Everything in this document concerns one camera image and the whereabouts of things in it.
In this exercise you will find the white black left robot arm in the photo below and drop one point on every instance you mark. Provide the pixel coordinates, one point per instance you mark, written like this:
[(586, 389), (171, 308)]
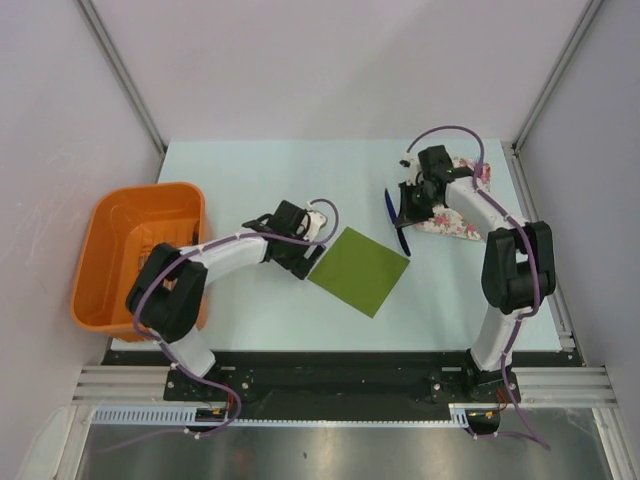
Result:
[(166, 297)]

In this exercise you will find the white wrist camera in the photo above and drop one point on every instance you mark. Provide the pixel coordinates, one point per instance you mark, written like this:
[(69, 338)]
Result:
[(411, 162), (316, 222)]

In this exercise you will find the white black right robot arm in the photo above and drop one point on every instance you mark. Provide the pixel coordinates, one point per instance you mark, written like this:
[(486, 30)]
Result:
[(518, 269)]

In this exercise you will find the white slotted cable duct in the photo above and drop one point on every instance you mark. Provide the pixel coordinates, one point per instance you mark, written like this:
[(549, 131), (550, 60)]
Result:
[(203, 417)]

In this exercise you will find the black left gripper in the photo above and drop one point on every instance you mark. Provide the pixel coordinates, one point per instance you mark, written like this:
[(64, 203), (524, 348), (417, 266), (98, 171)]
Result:
[(299, 264)]

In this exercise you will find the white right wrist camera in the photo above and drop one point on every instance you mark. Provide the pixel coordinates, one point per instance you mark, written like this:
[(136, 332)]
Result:
[(411, 162)]

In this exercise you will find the green paper napkin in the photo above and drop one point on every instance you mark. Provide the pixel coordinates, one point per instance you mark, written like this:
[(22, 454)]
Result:
[(359, 271)]

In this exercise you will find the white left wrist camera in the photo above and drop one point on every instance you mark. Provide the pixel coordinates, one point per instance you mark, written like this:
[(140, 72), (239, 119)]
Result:
[(316, 222)]

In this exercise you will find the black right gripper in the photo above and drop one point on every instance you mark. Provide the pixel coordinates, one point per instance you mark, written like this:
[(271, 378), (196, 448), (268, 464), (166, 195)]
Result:
[(407, 214)]

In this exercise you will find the floral patterned tray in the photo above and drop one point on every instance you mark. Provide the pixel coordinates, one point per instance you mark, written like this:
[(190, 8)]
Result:
[(457, 221)]

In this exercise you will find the aluminium front rail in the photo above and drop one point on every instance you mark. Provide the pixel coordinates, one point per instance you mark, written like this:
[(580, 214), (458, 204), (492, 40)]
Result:
[(569, 387)]

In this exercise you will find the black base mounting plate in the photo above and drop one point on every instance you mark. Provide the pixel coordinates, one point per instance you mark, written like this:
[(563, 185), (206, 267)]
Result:
[(343, 387)]

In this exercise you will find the orange plastic basket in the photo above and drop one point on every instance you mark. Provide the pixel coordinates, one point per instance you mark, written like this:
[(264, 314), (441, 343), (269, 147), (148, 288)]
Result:
[(124, 227)]

